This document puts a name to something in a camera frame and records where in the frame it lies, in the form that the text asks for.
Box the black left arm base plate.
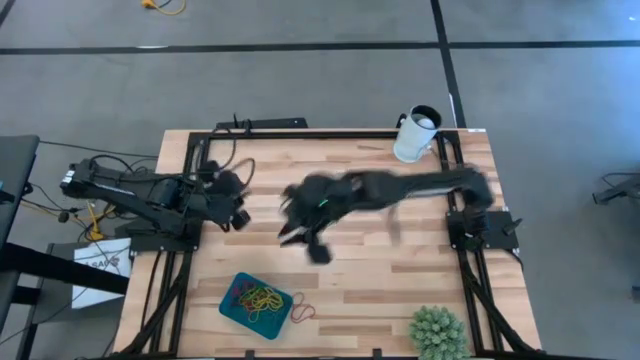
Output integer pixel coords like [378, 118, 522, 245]
[128, 219, 202, 253]

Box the black floor equipment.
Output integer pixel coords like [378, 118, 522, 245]
[591, 171, 640, 206]

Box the yellow rubber band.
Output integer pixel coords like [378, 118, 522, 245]
[239, 286, 285, 324]

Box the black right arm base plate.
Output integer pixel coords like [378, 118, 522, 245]
[446, 209, 522, 251]

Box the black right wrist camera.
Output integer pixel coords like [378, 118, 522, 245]
[305, 234, 334, 266]

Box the large red rubber band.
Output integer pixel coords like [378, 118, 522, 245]
[290, 291, 318, 325]

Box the black side stand beam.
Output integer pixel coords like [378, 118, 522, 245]
[0, 241, 131, 296]

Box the dark grey side desk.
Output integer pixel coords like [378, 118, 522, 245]
[0, 133, 41, 251]

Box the teal plastic bin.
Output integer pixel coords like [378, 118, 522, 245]
[218, 271, 295, 342]

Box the white cylindrical container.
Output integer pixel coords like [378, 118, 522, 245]
[392, 104, 444, 165]

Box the yellow floor cable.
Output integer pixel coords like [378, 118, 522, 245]
[19, 199, 117, 242]

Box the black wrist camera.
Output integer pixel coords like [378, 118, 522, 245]
[305, 234, 334, 266]
[230, 209, 252, 232]

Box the yellow extension cable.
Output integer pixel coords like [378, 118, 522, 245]
[140, 0, 188, 17]

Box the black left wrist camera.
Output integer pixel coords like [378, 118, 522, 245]
[230, 209, 252, 232]

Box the green artificial plant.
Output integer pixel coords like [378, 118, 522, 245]
[408, 305, 472, 360]

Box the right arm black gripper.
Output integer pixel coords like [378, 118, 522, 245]
[277, 173, 362, 248]

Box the black aluminium table frame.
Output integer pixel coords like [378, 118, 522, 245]
[113, 128, 547, 360]

